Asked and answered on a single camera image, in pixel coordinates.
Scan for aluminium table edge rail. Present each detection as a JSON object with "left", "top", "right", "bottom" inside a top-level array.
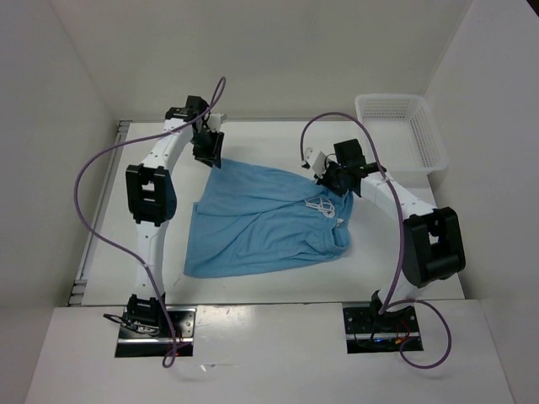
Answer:
[{"left": 67, "top": 120, "right": 131, "bottom": 307}]

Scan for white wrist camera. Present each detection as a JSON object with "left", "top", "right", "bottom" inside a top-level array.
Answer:
[
  {"left": 302, "top": 147, "right": 328, "bottom": 179},
  {"left": 206, "top": 113, "right": 227, "bottom": 132}
]

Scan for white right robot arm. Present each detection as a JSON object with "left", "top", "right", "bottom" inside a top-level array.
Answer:
[{"left": 303, "top": 140, "right": 466, "bottom": 331}]

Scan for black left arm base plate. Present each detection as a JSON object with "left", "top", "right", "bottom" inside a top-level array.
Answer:
[{"left": 115, "top": 306, "right": 197, "bottom": 359}]

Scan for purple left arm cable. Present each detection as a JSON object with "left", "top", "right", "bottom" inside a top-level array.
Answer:
[{"left": 73, "top": 77, "right": 227, "bottom": 369}]

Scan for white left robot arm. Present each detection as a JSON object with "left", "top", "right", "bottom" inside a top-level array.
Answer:
[{"left": 125, "top": 95, "right": 224, "bottom": 337}]

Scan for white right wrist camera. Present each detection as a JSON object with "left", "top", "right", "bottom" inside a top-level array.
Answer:
[{"left": 302, "top": 147, "right": 328, "bottom": 179}]

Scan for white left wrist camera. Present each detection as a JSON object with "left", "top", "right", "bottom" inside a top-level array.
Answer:
[{"left": 206, "top": 113, "right": 227, "bottom": 132}]

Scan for light blue mesh shorts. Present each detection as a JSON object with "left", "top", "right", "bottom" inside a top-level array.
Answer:
[{"left": 184, "top": 159, "right": 354, "bottom": 279}]

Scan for white perforated plastic basket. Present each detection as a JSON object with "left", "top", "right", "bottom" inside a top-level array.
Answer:
[{"left": 355, "top": 93, "right": 449, "bottom": 175}]

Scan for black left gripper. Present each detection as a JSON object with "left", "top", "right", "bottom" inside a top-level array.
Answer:
[{"left": 189, "top": 127, "right": 225, "bottom": 168}]

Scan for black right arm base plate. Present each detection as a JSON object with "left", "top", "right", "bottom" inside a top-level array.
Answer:
[{"left": 342, "top": 303, "right": 424, "bottom": 354}]

